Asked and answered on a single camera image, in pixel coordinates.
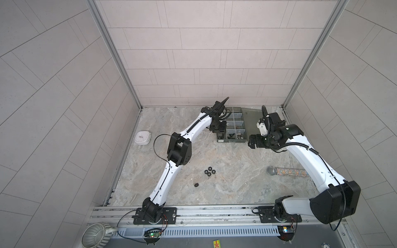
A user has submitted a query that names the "green compartment organizer box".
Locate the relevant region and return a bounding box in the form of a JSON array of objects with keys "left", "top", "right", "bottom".
[{"left": 217, "top": 107, "right": 264, "bottom": 143}]

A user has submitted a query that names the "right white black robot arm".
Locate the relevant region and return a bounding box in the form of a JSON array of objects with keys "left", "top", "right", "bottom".
[{"left": 248, "top": 106, "right": 361, "bottom": 226}]

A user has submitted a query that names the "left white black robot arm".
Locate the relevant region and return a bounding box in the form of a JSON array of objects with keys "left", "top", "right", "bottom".
[{"left": 133, "top": 97, "right": 230, "bottom": 225}]

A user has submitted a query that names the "sprinkle-filled clear bottle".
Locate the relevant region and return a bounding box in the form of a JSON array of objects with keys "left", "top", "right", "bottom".
[{"left": 267, "top": 166, "right": 309, "bottom": 177}]

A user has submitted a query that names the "black nut cluster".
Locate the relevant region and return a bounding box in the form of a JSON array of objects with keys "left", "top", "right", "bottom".
[{"left": 204, "top": 167, "right": 216, "bottom": 177}]

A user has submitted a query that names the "white round container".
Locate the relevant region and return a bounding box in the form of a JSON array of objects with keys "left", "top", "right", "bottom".
[{"left": 134, "top": 130, "right": 152, "bottom": 146}]

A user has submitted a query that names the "right controller board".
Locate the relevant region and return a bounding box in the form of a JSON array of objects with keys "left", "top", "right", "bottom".
[{"left": 277, "top": 225, "right": 295, "bottom": 242}]

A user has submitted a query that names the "controller board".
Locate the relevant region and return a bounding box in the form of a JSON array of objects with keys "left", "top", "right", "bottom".
[
  {"left": 277, "top": 225, "right": 295, "bottom": 242},
  {"left": 143, "top": 228, "right": 162, "bottom": 244}
]

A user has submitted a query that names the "left controller board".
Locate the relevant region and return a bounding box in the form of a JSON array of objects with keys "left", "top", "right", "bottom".
[{"left": 143, "top": 228, "right": 162, "bottom": 244}]

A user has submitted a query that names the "grey ribbed bowl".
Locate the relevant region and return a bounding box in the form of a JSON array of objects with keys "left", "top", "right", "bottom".
[{"left": 81, "top": 222, "right": 117, "bottom": 248}]

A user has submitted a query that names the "aluminium mounting rail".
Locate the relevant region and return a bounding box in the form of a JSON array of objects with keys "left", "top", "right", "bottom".
[{"left": 88, "top": 203, "right": 346, "bottom": 225}]

